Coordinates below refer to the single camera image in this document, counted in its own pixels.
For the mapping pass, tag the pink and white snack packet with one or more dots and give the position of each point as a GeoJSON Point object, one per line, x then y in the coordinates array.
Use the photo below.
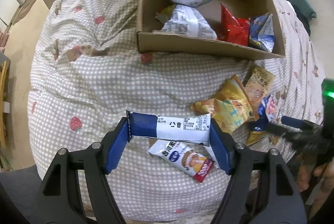
{"type": "Point", "coordinates": [271, 108]}

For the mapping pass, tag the yellow chips packet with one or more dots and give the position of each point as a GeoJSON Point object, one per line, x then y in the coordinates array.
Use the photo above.
{"type": "Point", "coordinates": [229, 109]}

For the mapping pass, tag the person's right hand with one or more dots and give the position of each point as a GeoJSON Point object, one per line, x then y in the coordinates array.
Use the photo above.
{"type": "Point", "coordinates": [308, 177]}

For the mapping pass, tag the brown door mat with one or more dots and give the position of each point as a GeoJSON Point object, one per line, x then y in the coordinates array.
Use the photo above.
{"type": "Point", "coordinates": [23, 10]}

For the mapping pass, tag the yellow peanut packet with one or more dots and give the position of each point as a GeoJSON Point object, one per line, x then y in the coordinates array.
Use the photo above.
{"type": "Point", "coordinates": [258, 85]}

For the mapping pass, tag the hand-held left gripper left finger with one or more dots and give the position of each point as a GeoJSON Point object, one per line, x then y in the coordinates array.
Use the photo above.
{"type": "Point", "coordinates": [117, 144]}

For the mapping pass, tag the brown cardboard box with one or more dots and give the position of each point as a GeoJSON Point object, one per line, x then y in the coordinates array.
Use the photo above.
{"type": "Point", "coordinates": [195, 48]}

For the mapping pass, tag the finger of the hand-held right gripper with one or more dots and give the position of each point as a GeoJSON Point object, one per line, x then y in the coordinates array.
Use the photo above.
{"type": "Point", "coordinates": [279, 130]}
{"type": "Point", "coordinates": [292, 121]}

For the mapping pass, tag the grey cloth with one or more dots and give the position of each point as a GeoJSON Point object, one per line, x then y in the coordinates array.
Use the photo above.
{"type": "Point", "coordinates": [15, 190]}

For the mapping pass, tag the white drink mix packet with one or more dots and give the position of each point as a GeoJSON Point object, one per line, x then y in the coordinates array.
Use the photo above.
{"type": "Point", "coordinates": [180, 158]}

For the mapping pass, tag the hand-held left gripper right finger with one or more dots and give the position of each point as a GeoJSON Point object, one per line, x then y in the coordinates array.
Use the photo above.
{"type": "Point", "coordinates": [220, 149]}

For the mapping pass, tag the checked printed blanket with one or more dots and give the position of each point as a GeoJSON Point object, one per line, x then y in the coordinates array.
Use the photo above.
{"type": "Point", "coordinates": [91, 88]}

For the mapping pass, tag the blue cartoon snack packet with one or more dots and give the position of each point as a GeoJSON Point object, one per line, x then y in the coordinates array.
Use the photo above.
{"type": "Point", "coordinates": [261, 31]}

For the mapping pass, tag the blue and yellow snack packet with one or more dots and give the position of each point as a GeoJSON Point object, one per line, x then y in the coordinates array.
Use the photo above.
{"type": "Point", "coordinates": [259, 123]}

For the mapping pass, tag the blue and white snack packet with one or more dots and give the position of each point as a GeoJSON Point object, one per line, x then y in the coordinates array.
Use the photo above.
{"type": "Point", "coordinates": [188, 23]}

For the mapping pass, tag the blue and white bar packet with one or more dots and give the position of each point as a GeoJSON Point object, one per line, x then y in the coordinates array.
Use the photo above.
{"type": "Point", "coordinates": [169, 130]}

